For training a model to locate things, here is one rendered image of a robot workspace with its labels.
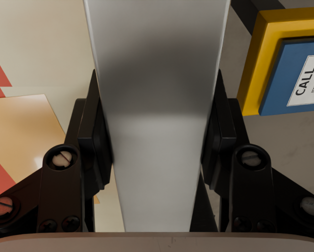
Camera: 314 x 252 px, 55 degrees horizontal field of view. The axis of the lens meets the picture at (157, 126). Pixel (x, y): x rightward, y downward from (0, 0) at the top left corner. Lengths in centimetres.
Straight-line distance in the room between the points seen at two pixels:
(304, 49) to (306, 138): 200
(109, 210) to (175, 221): 8
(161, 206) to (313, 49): 24
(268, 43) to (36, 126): 25
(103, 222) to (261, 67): 23
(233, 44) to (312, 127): 96
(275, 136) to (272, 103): 180
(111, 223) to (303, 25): 26
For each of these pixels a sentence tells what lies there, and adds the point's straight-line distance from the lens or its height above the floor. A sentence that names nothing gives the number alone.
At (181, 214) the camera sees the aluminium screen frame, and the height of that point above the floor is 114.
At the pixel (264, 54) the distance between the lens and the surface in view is 35.
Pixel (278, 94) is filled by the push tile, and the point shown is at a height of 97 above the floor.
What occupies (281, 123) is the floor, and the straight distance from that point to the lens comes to 208.
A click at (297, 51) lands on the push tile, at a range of 34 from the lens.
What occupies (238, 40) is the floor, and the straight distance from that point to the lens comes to 154.
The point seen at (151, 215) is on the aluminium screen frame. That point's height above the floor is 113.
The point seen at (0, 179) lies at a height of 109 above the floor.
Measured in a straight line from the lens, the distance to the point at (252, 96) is 38.
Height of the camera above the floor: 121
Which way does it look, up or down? 43 degrees down
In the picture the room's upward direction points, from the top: 169 degrees clockwise
